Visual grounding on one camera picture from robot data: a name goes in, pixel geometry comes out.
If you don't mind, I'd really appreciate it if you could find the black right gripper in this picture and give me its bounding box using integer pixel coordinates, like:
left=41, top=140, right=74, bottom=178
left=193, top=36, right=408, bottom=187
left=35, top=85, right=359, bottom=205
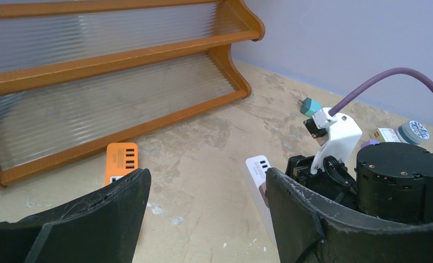
left=285, top=155, right=358, bottom=210

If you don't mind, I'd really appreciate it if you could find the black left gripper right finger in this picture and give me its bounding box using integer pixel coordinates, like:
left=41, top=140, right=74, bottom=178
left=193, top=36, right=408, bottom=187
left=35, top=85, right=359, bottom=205
left=266, top=168, right=433, bottom=262

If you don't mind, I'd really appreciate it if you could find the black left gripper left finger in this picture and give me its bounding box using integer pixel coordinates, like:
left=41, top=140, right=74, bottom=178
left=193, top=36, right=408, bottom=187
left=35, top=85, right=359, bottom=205
left=0, top=169, right=151, bottom=262

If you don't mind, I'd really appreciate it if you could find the white power strip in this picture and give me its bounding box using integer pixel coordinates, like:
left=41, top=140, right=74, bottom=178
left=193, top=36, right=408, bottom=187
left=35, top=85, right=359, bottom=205
left=241, top=155, right=276, bottom=246

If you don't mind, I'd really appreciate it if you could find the purple power strip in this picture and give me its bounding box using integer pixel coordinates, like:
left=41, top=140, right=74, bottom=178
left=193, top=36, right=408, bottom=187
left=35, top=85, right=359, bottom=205
left=360, top=139, right=380, bottom=148

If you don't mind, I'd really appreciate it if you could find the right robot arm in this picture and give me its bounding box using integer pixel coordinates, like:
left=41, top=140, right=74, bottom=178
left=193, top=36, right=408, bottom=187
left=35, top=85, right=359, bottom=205
left=285, top=142, right=433, bottom=224

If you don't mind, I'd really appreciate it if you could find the teal charger plug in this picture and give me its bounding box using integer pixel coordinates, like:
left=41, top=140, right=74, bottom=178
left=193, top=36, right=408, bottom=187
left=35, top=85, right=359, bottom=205
left=300, top=97, right=322, bottom=117

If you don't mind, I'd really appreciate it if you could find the orange power strip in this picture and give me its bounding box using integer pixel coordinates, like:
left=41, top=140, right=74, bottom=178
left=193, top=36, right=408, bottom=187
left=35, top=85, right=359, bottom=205
left=104, top=142, right=139, bottom=186

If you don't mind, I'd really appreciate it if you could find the small white green box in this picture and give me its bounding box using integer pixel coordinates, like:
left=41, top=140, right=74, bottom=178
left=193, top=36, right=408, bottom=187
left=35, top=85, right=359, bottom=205
left=369, top=128, right=401, bottom=142

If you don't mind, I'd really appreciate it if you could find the round blue white jar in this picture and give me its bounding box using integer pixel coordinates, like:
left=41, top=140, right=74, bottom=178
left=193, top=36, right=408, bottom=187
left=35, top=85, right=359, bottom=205
left=396, top=120, right=430, bottom=145

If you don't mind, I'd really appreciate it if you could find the wooden shoe rack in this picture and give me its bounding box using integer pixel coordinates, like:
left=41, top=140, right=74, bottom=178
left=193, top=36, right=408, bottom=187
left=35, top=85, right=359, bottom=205
left=0, top=1, right=265, bottom=189

